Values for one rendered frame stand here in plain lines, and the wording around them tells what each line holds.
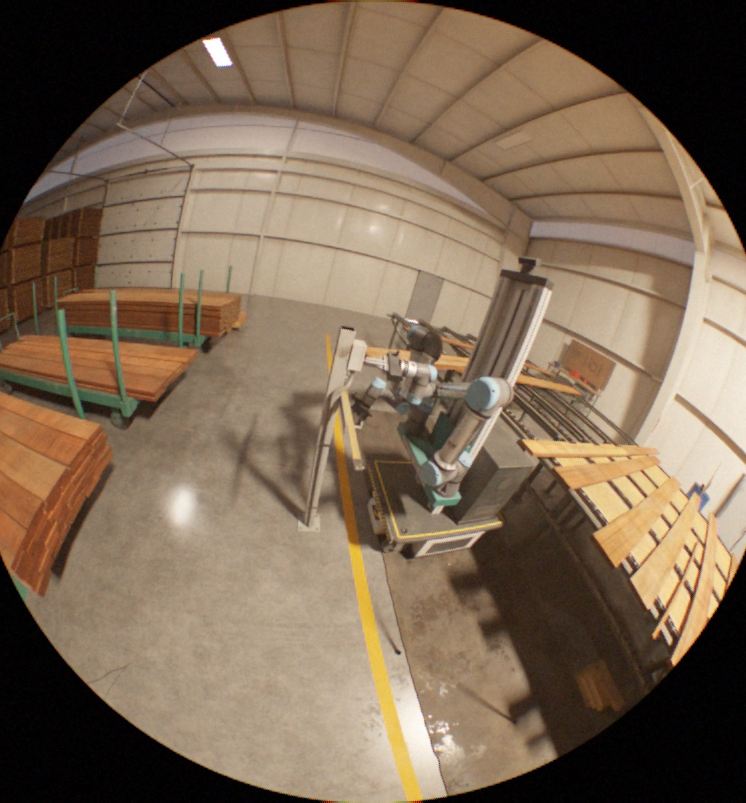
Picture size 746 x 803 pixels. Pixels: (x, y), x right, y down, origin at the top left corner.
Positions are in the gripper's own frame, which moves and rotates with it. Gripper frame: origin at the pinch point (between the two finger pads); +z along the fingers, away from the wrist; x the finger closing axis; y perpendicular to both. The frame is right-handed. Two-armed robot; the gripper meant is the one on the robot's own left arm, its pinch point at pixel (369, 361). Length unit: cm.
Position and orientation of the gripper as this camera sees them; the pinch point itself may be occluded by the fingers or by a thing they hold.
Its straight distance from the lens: 111.0
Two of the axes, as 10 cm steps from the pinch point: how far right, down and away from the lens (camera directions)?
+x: 0.3, 8.6, -5.0
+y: 3.1, -4.8, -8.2
